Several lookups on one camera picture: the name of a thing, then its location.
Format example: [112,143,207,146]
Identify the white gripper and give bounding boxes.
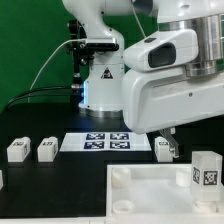
[122,67,224,158]

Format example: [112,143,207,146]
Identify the white square table top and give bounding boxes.
[106,164,224,224]

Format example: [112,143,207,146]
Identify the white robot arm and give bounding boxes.
[62,0,224,139]

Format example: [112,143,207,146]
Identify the white tag sheet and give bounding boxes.
[60,132,151,152]

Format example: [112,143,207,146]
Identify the white block left edge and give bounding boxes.
[0,170,4,191]

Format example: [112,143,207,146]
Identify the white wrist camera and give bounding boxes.
[123,29,199,72]

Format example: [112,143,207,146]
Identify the white cable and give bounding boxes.
[27,38,88,103]

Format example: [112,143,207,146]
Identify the black cables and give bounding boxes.
[0,85,83,114]

